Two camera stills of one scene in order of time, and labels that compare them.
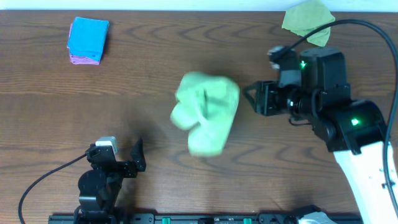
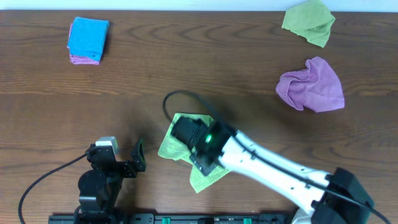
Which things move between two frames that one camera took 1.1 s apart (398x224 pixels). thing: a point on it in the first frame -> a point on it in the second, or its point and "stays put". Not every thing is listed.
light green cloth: (206, 104) -> (173, 148)
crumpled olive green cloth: (302, 16) stays put
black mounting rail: (269, 218) stays put
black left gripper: (123, 168) stays put
